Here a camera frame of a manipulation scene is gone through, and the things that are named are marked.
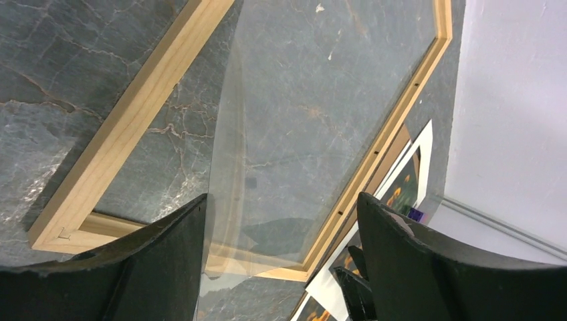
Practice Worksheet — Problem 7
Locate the white mat board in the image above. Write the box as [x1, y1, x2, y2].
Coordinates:
[290, 122, 433, 318]

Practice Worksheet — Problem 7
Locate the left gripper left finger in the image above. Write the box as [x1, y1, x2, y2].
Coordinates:
[1, 195, 207, 320]

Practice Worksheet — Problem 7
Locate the wooden picture frame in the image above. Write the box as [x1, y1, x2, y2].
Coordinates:
[28, 1, 453, 282]

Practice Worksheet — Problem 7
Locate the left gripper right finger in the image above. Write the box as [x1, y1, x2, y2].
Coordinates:
[356, 193, 566, 320]

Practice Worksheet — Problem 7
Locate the purple and red block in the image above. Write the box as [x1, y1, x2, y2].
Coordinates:
[407, 208, 425, 222]

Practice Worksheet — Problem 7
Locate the clear acrylic sheet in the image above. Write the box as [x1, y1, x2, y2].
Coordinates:
[195, 1, 452, 320]

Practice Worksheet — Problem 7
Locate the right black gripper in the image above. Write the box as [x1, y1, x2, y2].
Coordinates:
[334, 245, 377, 320]

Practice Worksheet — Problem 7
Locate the brown backing board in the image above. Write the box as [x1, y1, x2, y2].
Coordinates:
[363, 124, 412, 194]

